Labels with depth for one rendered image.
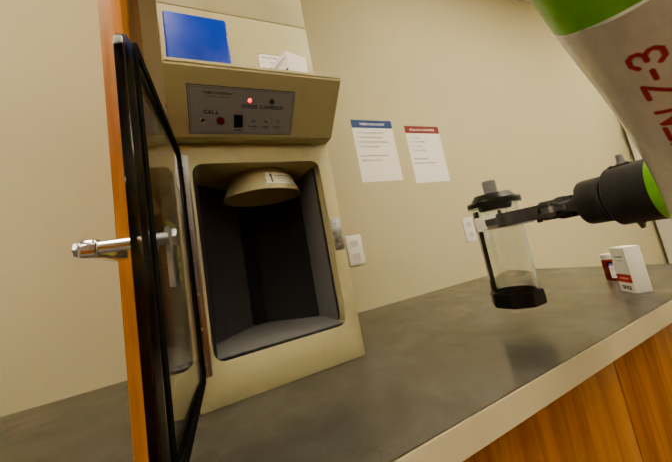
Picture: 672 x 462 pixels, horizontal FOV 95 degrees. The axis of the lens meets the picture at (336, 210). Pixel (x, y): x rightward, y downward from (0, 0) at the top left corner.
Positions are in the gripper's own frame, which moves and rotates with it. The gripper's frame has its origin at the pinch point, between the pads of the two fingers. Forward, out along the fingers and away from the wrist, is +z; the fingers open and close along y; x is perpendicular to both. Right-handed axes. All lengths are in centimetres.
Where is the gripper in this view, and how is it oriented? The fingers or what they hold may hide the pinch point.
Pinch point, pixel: (499, 221)
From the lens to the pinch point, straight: 76.4
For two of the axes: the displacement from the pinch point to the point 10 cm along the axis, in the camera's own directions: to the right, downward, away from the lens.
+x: 1.9, 9.7, -1.5
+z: -4.2, 2.2, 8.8
